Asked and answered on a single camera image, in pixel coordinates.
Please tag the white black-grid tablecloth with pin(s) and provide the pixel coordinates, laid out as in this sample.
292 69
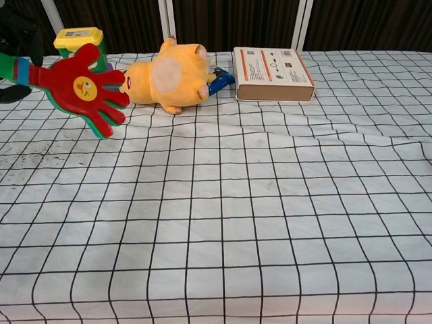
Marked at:
216 189

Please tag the yellow-lidded green purple container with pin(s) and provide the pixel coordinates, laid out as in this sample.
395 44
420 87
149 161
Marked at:
82 45

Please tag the white and orange cardboard box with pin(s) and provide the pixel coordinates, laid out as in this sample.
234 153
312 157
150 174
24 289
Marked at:
273 74

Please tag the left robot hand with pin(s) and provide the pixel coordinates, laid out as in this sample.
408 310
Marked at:
15 92

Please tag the white metal frame post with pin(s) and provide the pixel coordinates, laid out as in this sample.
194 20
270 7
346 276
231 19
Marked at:
165 18
54 13
301 23

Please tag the yellow plush toy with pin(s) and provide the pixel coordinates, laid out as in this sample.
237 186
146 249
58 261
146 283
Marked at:
168 79

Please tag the red hand-shaped clapper toy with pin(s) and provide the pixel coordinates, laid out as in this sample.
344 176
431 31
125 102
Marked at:
79 89

